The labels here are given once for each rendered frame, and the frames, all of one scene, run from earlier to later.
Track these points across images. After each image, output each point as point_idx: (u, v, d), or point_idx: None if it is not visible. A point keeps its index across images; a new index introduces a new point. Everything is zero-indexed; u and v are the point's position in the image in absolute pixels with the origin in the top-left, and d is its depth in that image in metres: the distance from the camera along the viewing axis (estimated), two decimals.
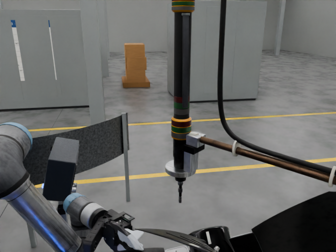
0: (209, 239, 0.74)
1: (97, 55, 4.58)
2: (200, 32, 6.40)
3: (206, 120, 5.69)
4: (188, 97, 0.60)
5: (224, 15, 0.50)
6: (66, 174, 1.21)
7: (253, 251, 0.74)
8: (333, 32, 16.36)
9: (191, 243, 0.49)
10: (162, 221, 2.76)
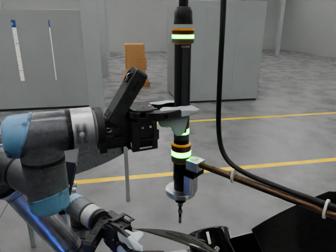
0: (209, 239, 0.74)
1: (97, 55, 4.58)
2: (200, 32, 6.40)
3: (206, 120, 5.69)
4: (188, 123, 0.62)
5: (222, 50, 0.52)
6: (66, 174, 1.21)
7: (253, 251, 0.74)
8: (333, 32, 16.36)
9: (191, 243, 0.49)
10: (162, 221, 2.76)
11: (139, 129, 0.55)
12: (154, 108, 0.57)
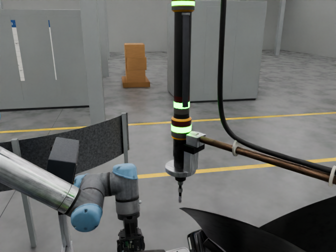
0: (190, 245, 0.77)
1: (97, 55, 4.58)
2: (200, 32, 6.40)
3: (206, 120, 5.69)
4: (188, 96, 0.60)
5: (224, 14, 0.50)
6: (66, 174, 1.21)
7: None
8: (333, 32, 16.36)
9: None
10: (162, 221, 2.76)
11: None
12: None
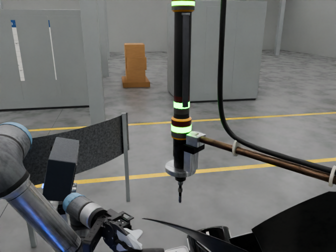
0: (188, 246, 0.78)
1: (97, 55, 4.58)
2: (200, 32, 6.40)
3: (206, 120, 5.69)
4: (188, 96, 0.60)
5: (224, 14, 0.50)
6: (66, 174, 1.21)
7: None
8: (333, 32, 16.36)
9: None
10: None
11: None
12: None
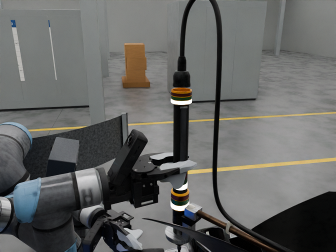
0: (188, 246, 0.78)
1: (97, 55, 4.58)
2: (200, 32, 6.40)
3: (206, 120, 5.69)
4: (186, 174, 0.66)
5: (218, 115, 0.55)
6: None
7: None
8: (333, 32, 16.36)
9: None
10: None
11: (140, 187, 0.59)
12: (154, 166, 0.61)
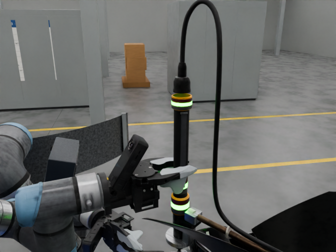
0: (188, 246, 0.78)
1: (97, 55, 4.58)
2: (200, 32, 6.40)
3: (206, 120, 5.69)
4: (186, 178, 0.66)
5: (217, 121, 0.56)
6: (66, 174, 1.21)
7: None
8: (333, 32, 16.36)
9: None
10: None
11: (141, 192, 0.60)
12: (155, 171, 0.62)
